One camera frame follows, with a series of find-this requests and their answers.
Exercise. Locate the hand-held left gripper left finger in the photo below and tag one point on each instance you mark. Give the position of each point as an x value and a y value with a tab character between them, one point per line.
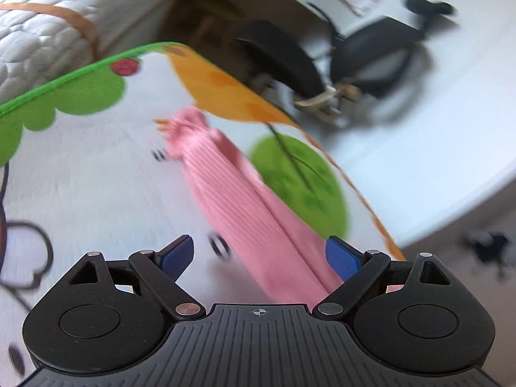
177	257

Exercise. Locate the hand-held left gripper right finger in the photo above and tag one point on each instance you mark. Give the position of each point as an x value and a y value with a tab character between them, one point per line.
342	258

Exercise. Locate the pink ribbed garment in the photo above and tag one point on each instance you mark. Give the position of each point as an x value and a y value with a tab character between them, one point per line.
238	205

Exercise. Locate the printed play mat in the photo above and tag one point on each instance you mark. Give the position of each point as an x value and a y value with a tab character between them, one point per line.
100	169

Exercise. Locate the black office chair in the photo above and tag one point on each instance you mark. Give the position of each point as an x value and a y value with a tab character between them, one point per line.
375	56

